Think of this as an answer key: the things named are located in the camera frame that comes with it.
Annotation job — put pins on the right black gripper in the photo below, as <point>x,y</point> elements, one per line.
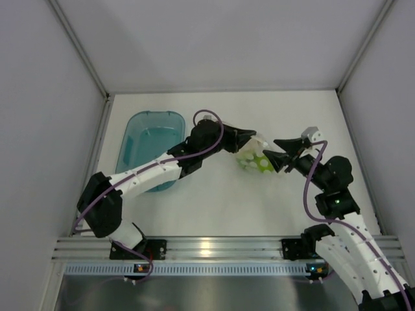
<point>290,146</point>

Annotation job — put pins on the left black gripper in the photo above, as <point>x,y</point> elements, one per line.
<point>242,136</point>

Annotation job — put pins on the clear zip top bag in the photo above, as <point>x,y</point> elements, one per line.
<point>257,144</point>

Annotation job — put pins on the green fake fruit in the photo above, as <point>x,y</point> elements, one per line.
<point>252,162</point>

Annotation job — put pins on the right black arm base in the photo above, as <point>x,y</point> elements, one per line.
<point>297,249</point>

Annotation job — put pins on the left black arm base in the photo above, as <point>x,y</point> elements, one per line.
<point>153,249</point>

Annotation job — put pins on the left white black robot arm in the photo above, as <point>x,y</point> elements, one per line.
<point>101,203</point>

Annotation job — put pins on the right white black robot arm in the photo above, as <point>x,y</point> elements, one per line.
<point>340,235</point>

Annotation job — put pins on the teal plastic bin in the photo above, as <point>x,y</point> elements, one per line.
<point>148,135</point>

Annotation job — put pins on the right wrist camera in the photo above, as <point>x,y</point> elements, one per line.
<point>312,134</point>

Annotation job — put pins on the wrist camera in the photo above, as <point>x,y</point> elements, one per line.
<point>208,118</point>
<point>312,134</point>

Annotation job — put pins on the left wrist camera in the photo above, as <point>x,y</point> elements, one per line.
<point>208,118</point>

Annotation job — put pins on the aluminium mounting rail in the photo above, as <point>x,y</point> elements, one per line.
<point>179,248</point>

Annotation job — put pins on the grey slotted cable duct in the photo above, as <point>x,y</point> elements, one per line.
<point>188,269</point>

